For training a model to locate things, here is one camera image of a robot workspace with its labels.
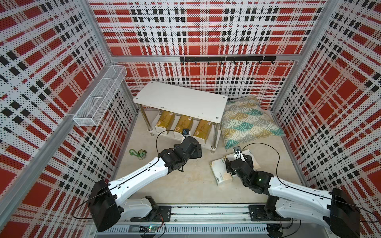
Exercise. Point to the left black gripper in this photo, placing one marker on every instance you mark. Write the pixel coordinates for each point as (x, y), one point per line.
(196, 153)

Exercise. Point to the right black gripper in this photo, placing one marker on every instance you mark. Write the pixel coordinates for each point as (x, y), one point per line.
(228, 164)

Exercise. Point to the white tissue pack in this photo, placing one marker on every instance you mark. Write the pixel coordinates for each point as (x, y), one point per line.
(250, 159)
(229, 159)
(220, 173)

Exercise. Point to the gold tissue pack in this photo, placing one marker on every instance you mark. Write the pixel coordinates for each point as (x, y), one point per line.
(202, 131)
(185, 122)
(165, 122)

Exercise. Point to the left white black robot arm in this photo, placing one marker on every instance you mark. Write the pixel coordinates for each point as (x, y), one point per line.
(109, 201)

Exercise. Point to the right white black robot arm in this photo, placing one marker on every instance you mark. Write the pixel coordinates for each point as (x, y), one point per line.
(331, 209)

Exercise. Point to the white two-tier shelf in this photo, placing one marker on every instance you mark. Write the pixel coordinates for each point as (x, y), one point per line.
(157, 97)

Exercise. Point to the green gold patterned cushion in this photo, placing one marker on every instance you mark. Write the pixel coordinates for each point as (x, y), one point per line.
(244, 121)

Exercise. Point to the green circuit board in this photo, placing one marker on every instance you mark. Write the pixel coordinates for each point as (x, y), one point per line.
(149, 229)

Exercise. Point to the green figure keychain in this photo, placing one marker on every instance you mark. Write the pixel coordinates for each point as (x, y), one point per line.
(141, 154)

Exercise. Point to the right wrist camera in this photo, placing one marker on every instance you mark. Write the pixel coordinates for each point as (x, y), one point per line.
(237, 150)

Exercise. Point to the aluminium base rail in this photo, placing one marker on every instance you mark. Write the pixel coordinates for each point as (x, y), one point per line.
(241, 220)

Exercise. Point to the white wire mesh basket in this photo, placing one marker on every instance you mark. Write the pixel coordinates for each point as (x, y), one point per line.
(92, 111)

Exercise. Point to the black wall hook rail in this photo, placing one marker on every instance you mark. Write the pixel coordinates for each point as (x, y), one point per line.
(229, 59)

